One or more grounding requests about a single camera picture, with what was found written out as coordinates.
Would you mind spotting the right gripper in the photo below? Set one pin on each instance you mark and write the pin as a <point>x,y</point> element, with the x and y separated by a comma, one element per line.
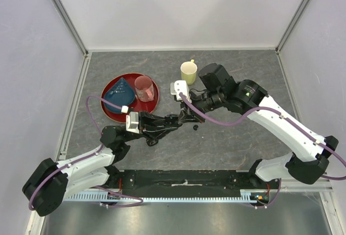
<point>185,111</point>

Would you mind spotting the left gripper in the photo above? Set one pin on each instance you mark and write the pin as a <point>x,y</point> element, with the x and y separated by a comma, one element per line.
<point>148,123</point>

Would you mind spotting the black charging case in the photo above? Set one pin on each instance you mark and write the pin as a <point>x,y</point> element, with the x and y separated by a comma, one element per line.
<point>151,142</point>
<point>172,120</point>

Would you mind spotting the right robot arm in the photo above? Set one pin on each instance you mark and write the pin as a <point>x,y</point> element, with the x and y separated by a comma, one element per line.
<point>227,103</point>

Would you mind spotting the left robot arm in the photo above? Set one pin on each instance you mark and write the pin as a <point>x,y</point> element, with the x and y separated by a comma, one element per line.
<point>52,182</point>

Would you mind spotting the yellow ceramic mug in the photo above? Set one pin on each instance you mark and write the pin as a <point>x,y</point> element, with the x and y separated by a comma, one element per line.
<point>189,71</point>

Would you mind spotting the pink glass mug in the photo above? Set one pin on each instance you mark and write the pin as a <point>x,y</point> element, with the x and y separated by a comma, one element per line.
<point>144,88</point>

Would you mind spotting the blue teardrop plate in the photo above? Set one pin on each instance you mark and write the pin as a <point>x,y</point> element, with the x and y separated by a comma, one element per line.
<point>120,94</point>

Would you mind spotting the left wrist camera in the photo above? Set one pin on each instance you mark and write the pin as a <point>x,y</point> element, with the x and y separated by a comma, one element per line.
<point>132,122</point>

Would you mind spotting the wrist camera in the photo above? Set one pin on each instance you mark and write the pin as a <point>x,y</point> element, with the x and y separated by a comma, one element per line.
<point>180,86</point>
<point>132,122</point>

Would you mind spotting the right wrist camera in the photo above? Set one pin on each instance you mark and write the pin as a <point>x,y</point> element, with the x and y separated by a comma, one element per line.
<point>180,86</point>

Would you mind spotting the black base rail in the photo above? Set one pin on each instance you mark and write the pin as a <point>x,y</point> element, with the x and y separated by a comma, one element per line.
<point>185,183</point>

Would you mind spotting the slotted cable duct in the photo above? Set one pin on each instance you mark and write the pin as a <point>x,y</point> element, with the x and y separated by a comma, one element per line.
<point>106,197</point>

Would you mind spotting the left aluminium frame post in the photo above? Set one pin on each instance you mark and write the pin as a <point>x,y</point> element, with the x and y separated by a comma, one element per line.
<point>70,26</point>

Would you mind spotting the aluminium frame post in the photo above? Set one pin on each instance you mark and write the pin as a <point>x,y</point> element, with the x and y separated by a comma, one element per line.
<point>70,26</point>
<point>292,24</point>

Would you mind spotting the right aluminium frame post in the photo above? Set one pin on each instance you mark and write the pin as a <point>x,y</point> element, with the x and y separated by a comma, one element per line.
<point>292,24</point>

